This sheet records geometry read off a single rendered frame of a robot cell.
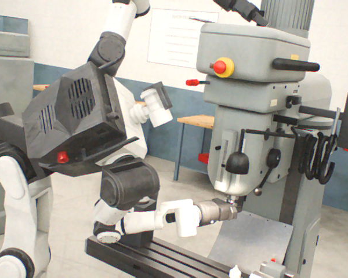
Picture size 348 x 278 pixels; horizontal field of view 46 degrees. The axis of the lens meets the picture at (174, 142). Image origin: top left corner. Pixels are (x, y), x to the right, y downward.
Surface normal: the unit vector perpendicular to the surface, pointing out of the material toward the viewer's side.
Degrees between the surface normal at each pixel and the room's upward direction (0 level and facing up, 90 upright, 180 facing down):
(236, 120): 90
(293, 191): 90
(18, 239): 90
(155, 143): 90
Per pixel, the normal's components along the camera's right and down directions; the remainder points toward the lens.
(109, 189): -0.75, 0.17
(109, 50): 0.33, -0.25
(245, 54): -0.53, 0.13
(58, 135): -0.59, -0.18
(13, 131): -0.20, 0.19
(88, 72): -0.39, -0.27
